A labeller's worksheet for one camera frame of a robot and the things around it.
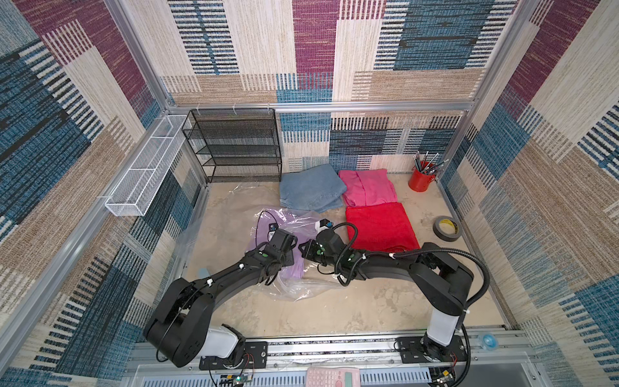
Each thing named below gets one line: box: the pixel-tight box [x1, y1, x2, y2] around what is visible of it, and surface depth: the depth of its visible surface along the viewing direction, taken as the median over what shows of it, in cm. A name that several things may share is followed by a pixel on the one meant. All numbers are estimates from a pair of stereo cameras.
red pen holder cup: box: [407, 160, 437, 193], surface depth 113 cm
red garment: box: [345, 202, 420, 253], surface depth 101 cm
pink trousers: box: [338, 168, 398, 208], surface depth 110 cm
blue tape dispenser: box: [481, 333, 499, 350], surface depth 77 cm
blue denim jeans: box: [279, 163, 347, 214], surface depth 110 cm
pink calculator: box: [305, 366, 361, 387], surface depth 70 cm
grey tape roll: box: [432, 215, 462, 242], surface depth 100 cm
